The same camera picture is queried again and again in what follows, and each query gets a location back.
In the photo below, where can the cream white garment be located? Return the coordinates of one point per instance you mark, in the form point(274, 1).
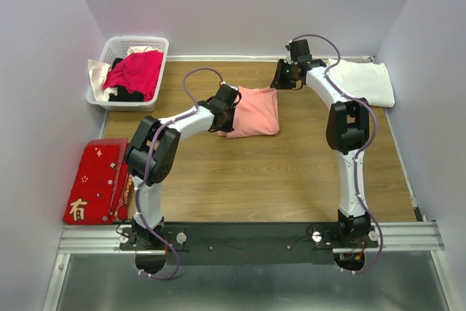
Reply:
point(98, 72)

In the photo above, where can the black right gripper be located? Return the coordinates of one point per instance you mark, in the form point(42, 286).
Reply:
point(278, 83)

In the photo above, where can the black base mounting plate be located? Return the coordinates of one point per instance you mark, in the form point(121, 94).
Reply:
point(241, 243)

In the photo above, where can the aluminium frame rail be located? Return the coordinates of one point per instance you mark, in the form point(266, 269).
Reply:
point(404, 272)

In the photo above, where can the white plastic laundry basket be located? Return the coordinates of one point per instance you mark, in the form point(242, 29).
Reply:
point(117, 47)

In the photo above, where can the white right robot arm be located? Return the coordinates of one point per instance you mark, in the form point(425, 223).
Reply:
point(347, 133)

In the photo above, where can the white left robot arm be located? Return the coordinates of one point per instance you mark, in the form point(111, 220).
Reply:
point(152, 150)

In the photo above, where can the magenta t shirt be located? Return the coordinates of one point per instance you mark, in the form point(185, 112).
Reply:
point(149, 64)

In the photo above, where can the red printed cloth bag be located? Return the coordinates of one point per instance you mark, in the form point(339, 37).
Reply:
point(101, 189)

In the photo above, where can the salmon pink t shirt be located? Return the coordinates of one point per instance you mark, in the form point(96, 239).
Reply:
point(256, 114)

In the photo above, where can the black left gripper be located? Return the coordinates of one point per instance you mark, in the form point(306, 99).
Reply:
point(229, 127)

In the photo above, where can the folded white t shirt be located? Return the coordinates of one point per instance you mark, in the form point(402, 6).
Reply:
point(365, 80)

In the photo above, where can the black garment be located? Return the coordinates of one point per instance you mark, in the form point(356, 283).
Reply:
point(126, 81)

